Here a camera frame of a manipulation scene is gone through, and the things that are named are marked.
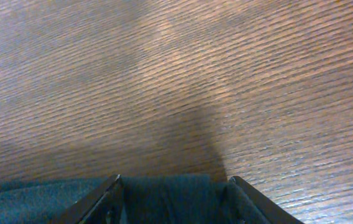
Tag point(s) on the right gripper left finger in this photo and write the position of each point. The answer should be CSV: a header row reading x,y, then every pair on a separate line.
x,y
103,205

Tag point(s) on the dark green Nike t-shirt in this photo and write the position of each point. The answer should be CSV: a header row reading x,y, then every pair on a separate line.
x,y
173,199

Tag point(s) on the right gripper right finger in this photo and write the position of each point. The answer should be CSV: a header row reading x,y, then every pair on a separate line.
x,y
258,208

